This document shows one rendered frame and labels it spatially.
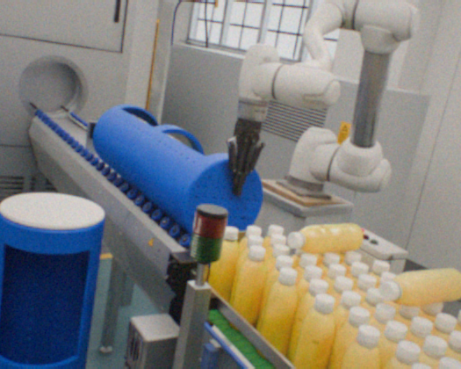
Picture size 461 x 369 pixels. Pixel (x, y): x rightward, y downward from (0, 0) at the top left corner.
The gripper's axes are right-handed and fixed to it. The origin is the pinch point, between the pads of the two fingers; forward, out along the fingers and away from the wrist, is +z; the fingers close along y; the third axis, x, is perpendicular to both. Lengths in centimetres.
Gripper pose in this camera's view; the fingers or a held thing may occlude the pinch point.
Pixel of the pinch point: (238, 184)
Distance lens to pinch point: 170.9
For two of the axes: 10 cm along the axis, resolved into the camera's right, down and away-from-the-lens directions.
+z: -1.7, 9.5, 2.5
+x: -5.0, -3.1, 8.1
